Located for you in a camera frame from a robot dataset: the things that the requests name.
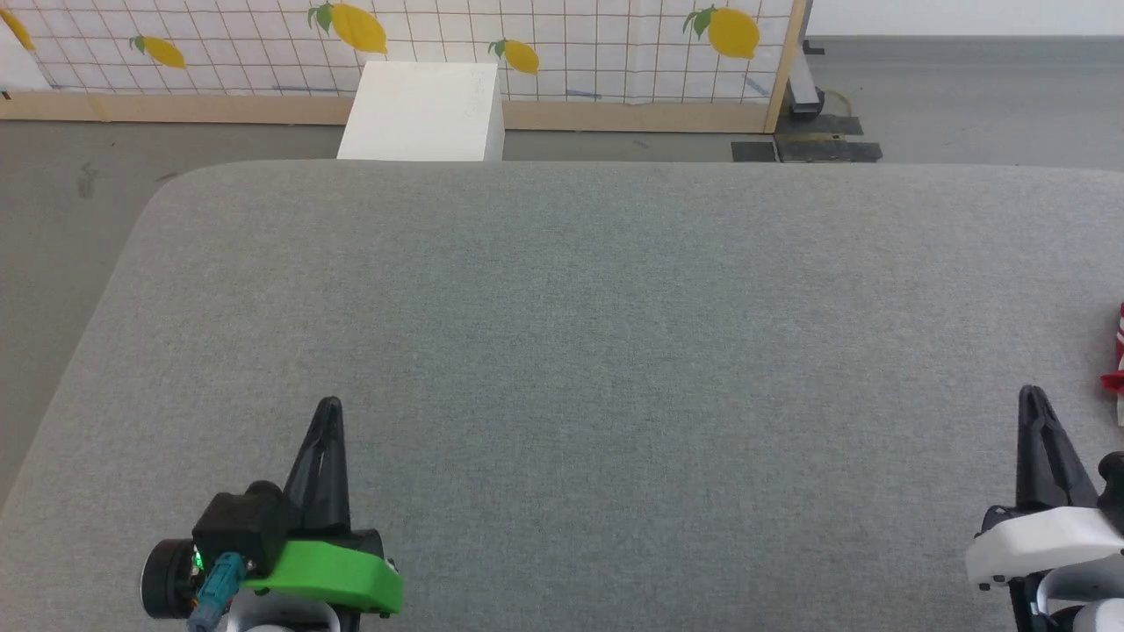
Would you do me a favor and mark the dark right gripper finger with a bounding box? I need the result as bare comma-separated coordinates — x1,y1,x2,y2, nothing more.
1017,384,1056,510
1029,384,1099,509

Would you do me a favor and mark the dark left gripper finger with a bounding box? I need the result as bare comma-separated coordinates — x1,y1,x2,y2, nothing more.
329,397,353,535
283,397,331,535

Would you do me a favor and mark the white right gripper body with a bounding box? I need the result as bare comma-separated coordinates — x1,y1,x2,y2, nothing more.
964,505,1124,591

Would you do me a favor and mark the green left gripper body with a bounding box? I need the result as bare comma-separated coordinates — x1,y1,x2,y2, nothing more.
140,529,404,617

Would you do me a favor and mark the red and white shirt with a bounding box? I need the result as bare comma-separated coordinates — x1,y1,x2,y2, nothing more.
1100,303,1124,427

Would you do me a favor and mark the grey fabric sofa seat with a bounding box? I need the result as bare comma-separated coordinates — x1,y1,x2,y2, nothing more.
0,160,1124,632

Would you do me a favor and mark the large black floor plate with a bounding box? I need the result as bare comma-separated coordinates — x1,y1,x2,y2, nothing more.
775,114,883,164

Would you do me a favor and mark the white box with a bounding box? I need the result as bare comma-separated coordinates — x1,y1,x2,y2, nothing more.
337,61,506,162

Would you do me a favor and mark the white board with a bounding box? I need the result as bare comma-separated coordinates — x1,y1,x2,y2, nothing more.
0,22,52,93

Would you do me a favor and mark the lemon print partition screen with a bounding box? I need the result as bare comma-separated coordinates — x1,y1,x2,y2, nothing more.
0,0,809,134

